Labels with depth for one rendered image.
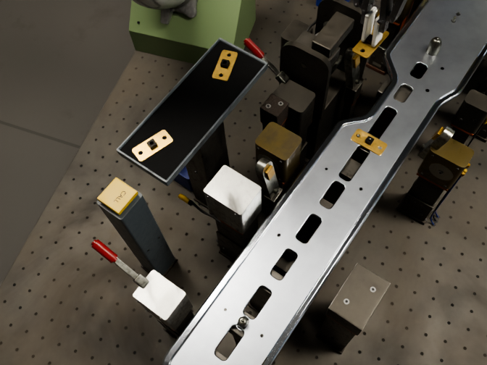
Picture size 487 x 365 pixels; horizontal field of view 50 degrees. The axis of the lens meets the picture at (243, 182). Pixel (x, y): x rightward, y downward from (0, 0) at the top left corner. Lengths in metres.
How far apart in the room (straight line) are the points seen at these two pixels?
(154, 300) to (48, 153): 1.64
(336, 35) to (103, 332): 0.96
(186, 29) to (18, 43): 1.52
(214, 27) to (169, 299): 0.94
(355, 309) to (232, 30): 0.98
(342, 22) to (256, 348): 0.75
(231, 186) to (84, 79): 1.81
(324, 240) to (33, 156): 1.77
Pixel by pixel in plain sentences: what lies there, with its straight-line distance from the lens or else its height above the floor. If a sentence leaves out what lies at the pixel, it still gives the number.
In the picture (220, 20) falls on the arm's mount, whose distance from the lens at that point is 1.72.
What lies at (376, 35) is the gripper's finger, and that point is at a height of 1.31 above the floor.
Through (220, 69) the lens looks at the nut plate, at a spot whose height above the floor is 1.16.
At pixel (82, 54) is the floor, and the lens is 2.92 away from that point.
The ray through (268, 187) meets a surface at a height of 1.04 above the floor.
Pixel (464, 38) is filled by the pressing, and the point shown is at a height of 1.00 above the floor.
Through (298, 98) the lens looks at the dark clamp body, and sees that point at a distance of 1.26.
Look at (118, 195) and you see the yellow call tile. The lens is 1.08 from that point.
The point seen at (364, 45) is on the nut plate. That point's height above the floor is 1.28.
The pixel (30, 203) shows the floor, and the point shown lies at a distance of 2.54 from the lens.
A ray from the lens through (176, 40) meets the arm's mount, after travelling 1.77.
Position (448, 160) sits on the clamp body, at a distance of 1.28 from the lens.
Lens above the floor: 2.10
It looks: 64 degrees down
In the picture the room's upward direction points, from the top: 5 degrees counter-clockwise
